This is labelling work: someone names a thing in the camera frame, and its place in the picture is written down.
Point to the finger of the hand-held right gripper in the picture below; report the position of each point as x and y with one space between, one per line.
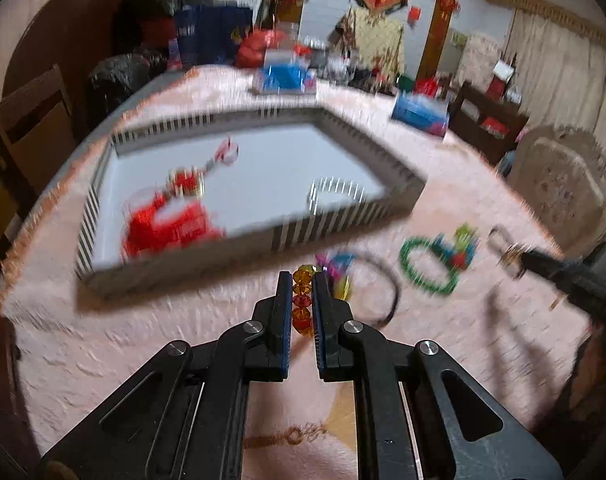
573 275

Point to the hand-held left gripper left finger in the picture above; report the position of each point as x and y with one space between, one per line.
285 340

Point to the blue tissue box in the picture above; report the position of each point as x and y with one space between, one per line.
283 77

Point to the blue packet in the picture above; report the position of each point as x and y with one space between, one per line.
418 112

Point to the wooden chair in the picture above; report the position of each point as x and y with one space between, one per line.
28 130

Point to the beige upholstered chair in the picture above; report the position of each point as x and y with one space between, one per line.
558 190

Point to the beige curtain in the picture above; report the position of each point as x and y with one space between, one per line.
568 65

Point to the round wooden tabletop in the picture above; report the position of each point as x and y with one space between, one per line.
48 25

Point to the pink fluffy tablecloth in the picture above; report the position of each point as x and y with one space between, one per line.
133 340

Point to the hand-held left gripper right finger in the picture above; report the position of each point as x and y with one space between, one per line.
317 340

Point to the blue cartons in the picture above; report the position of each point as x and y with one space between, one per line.
213 35

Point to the red tassel knot ornament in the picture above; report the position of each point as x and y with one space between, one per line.
168 225

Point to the green and blue hair clip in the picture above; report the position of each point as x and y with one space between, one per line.
458 250

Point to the striped-edge white tray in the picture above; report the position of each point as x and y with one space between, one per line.
263 170

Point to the red plastic bag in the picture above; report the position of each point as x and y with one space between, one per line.
255 47

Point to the dark wooden cabinet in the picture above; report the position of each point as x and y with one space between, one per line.
483 122

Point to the black plastic bag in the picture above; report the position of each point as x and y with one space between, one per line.
118 77

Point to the patterned cloth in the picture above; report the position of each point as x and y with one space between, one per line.
373 40

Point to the black bangle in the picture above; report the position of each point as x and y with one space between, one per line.
394 294

